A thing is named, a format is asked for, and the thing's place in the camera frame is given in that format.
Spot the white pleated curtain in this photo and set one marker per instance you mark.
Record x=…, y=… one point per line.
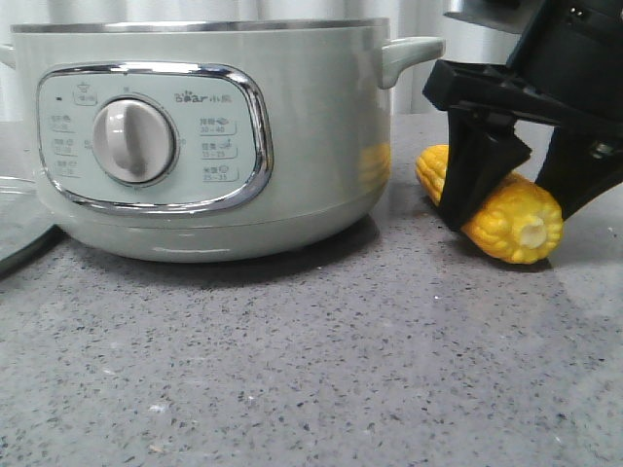
x=464, y=41

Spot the light green electric cooking pot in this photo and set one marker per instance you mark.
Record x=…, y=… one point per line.
x=209, y=141

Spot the glass pot lid steel rim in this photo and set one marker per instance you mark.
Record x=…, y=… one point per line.
x=27, y=227

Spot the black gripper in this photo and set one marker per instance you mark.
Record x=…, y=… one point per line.
x=566, y=70

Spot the yellow corn cob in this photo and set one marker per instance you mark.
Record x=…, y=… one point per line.
x=519, y=222

